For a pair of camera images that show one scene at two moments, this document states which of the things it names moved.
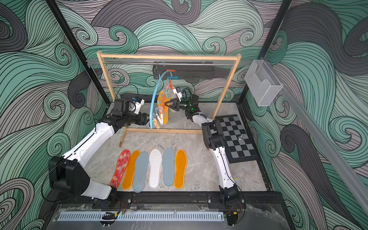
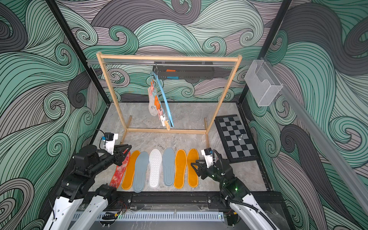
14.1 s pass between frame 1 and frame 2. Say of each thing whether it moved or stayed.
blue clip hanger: moved
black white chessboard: stayed
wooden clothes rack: stayed
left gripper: moved
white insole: stayed
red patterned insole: stayed
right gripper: moved
